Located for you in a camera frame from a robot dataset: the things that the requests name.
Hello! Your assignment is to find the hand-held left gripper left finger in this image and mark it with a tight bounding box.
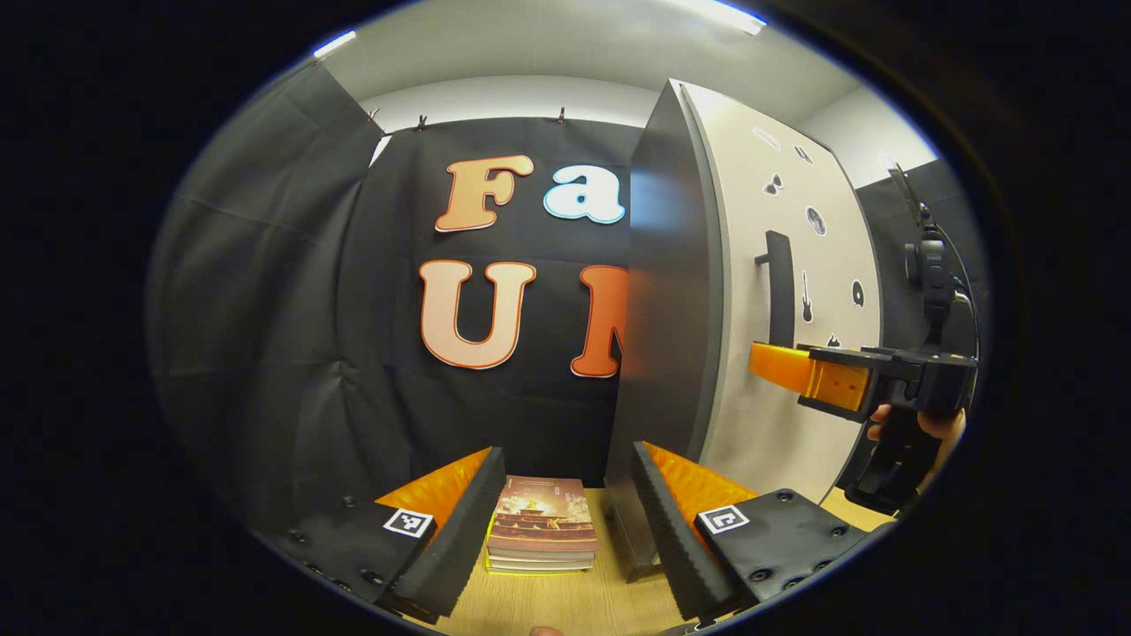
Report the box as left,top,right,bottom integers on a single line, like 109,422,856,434
269,445,508,624

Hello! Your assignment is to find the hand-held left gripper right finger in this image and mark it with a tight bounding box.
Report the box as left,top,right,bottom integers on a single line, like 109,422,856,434
631,439,873,624

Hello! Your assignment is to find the white cabinet door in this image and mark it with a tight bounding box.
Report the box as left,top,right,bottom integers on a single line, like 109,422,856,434
684,81,885,507

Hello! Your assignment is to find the black cabinet door handle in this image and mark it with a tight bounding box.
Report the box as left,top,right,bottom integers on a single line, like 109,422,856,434
754,229,797,351

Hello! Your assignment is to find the grey cabinet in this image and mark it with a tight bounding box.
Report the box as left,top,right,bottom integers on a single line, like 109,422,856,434
603,78,728,585

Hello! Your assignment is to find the brown cover book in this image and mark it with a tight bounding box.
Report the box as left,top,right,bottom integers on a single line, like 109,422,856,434
485,474,601,556

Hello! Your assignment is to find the black backdrop cloth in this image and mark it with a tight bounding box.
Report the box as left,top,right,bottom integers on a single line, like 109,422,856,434
148,62,983,533

